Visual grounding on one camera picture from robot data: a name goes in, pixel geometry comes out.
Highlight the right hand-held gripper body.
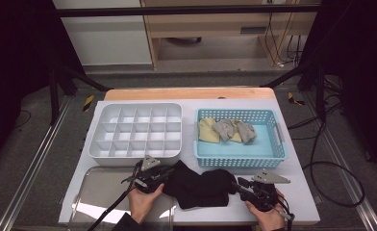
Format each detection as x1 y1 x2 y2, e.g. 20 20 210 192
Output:
240 169 291 213

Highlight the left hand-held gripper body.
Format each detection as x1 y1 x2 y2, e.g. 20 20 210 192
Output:
133 154 170 193

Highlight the blue perforated plastic basket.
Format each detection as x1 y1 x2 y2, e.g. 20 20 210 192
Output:
193 108 287 169

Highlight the translucent grey box lid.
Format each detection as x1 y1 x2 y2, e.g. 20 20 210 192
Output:
68 166 178 231

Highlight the white divided storage box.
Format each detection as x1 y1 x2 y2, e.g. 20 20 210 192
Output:
88 102 184 167

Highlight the grey sock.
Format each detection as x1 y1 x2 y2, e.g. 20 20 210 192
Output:
213 118 236 142
236 121 258 144

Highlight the person's left hand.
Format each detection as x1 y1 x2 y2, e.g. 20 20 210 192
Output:
127 183 165 224

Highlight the person's right hand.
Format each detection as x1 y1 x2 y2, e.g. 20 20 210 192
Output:
245 189 286 231

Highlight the yellow black floor tape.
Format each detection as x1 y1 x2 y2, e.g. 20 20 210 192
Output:
82 94 95 113
287 91 306 107

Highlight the black metal stand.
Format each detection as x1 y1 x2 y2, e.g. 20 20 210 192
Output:
48 57 113 126
262 61 327 123

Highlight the white cabinet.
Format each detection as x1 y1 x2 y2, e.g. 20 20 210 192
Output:
52 0 153 66

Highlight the wooden desk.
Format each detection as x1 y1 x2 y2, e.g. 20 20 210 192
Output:
139 0 322 70

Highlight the black horizontal bar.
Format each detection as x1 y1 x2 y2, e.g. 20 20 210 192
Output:
56 4 320 17

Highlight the black curtain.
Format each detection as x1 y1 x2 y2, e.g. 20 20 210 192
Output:
300 0 377 177
0 0 85 167

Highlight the right hand-held gripper cable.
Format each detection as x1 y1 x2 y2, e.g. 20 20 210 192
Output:
274 198 296 231

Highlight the aluminium floor rail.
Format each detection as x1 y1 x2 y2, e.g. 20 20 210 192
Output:
0 95 74 231
303 92 377 231

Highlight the straight black floor cable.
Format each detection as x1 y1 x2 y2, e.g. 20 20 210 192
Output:
287 102 343 141

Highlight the looped black floor cable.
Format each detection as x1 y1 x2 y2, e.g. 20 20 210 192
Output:
305 121 366 209

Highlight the thin black floor cable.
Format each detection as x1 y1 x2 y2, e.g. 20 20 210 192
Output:
12 110 32 130

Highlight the black hanging cable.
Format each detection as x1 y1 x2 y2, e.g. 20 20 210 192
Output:
264 13 279 64

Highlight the yellow hanging cable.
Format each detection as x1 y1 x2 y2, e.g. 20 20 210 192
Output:
274 9 298 66

